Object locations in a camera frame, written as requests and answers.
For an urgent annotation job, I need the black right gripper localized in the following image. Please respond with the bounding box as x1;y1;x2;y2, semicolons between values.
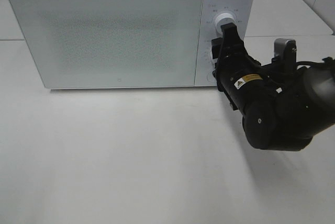
211;24;262;93

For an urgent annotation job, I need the white dial knob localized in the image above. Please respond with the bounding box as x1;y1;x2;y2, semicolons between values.
208;50;213;62
214;12;235;35

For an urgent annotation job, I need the round white door button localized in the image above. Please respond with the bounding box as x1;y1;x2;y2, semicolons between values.
207;71;216;85

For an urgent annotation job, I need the white microwave door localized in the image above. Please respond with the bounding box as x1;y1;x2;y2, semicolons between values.
9;0;202;89

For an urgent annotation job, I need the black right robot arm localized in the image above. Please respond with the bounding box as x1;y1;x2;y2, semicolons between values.
211;23;334;151

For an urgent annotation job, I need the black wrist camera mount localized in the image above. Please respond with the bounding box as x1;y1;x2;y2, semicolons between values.
272;38;297;73

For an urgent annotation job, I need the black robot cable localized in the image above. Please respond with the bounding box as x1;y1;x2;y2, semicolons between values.
295;56;335;72

